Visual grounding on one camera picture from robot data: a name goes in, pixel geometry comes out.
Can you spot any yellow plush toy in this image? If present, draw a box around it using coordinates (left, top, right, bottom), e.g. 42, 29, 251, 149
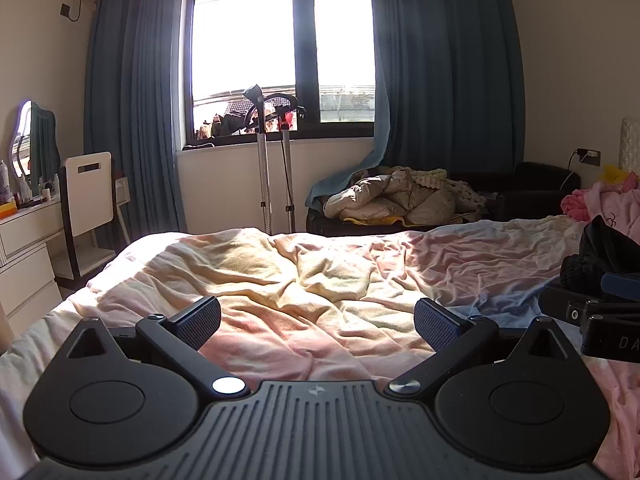
600, 163, 630, 185

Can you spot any blue curtain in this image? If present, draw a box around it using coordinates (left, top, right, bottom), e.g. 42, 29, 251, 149
82, 0, 196, 256
305, 0, 527, 210

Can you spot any white dresser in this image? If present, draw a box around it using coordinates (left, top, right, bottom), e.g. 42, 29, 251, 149
0, 195, 66, 341

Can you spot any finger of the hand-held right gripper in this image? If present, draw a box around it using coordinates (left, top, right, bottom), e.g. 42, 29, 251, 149
601, 272, 640, 306
538, 284, 608, 325

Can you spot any white chair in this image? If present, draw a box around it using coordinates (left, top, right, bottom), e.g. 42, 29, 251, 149
52, 151, 132, 291

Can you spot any pastel bed blanket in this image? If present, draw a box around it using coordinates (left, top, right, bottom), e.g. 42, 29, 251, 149
0, 214, 640, 478

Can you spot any dark framed window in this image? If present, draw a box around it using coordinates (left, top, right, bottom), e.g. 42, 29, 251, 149
172, 0, 378, 153

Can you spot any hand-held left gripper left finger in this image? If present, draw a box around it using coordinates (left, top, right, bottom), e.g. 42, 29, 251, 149
65, 296, 248, 401

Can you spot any black garment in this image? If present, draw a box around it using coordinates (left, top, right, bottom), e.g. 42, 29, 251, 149
559, 215, 640, 292

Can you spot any garment steamer stand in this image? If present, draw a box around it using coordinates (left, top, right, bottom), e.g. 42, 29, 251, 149
242, 84, 308, 235

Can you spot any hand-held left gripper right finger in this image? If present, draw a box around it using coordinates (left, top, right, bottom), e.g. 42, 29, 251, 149
385, 298, 573, 396

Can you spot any wavy vanity mirror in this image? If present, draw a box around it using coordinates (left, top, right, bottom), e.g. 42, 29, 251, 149
9, 100, 62, 185

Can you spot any pink fleece robe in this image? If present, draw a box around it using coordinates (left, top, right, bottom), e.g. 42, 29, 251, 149
560, 172, 640, 248

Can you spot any black sofa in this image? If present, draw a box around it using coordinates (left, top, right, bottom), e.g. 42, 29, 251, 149
306, 161, 582, 238

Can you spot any white charger cable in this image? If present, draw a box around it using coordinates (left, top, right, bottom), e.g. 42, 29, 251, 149
554, 151, 581, 196

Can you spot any beige quilt pile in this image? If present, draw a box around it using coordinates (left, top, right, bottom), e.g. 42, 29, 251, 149
322, 166, 488, 227

